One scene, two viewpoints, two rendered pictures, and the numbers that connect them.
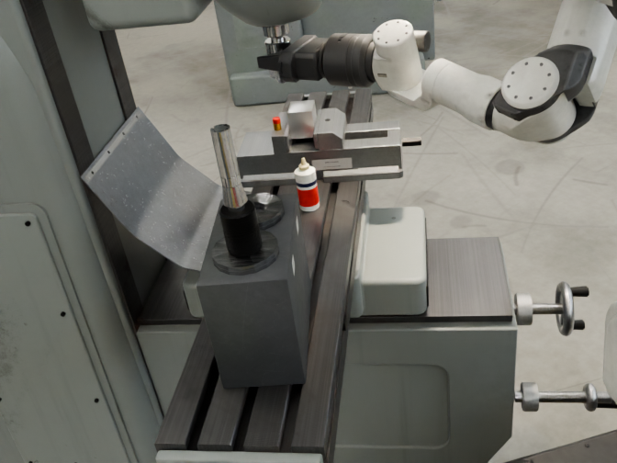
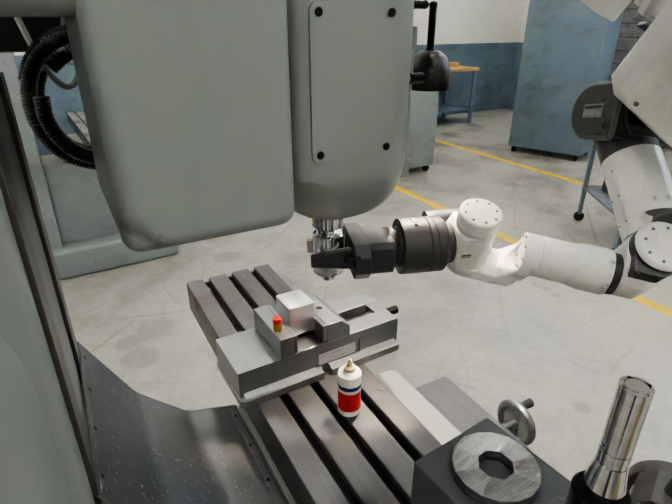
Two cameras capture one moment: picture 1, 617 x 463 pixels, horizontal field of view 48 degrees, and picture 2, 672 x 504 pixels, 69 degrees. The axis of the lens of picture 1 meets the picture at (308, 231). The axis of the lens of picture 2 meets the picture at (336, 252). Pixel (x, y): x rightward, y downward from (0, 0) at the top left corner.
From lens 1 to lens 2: 0.83 m
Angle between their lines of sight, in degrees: 36
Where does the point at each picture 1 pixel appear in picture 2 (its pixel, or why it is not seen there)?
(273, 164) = (278, 371)
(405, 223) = (398, 391)
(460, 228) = not seen: hidden behind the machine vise
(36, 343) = not seen: outside the picture
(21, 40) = (13, 293)
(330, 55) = (414, 242)
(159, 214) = (174, 489)
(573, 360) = not seen: hidden behind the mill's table
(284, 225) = (548, 474)
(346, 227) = (413, 422)
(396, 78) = (479, 257)
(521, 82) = (659, 246)
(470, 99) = (593, 269)
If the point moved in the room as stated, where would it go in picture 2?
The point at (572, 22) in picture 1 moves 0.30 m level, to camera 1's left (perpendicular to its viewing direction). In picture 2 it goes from (653, 188) to (559, 240)
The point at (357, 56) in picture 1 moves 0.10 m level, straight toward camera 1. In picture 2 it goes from (446, 240) to (501, 265)
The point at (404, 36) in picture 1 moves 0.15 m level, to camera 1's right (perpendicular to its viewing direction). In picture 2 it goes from (498, 214) to (547, 193)
